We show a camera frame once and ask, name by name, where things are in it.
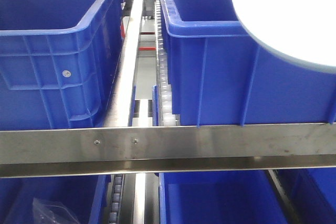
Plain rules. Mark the light blue plate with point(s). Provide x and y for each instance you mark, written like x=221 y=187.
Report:
x=301 y=32

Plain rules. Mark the white roller conveyor track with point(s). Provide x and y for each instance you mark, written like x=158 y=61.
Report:
x=164 y=91

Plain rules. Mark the blue bin upper right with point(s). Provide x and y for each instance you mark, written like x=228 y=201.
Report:
x=220 y=75

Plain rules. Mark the blue bin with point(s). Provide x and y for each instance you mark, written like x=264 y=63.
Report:
x=84 y=196
x=312 y=192
x=218 y=197
x=220 y=75
x=58 y=62

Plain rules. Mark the blue bin lower middle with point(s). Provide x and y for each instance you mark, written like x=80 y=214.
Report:
x=218 y=197

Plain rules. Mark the blue bin upper left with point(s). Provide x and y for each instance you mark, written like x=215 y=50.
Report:
x=58 y=62

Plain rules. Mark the blue bin bottom left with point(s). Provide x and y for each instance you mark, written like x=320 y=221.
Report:
x=84 y=196

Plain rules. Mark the clear plastic bag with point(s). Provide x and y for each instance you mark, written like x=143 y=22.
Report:
x=45 y=211

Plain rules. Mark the blue bin lower right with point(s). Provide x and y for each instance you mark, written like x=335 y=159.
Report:
x=312 y=192

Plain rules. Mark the steel divider rail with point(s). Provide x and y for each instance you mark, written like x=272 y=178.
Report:
x=119 y=112

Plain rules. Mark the stainless steel shelf rail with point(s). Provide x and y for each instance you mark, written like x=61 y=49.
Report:
x=157 y=149

